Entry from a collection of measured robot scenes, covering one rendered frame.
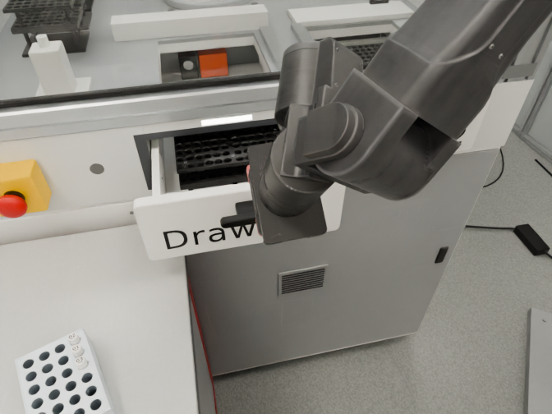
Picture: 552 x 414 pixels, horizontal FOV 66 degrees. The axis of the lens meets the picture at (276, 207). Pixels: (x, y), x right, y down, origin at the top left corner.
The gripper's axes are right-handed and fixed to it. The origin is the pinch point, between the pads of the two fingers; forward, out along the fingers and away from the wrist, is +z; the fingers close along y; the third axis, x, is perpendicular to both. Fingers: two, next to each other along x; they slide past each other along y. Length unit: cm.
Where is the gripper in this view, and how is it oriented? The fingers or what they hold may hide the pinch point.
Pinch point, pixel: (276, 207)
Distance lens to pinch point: 51.7
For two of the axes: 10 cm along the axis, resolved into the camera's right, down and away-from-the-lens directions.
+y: -1.8, -9.7, 1.7
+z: -1.2, 2.0, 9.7
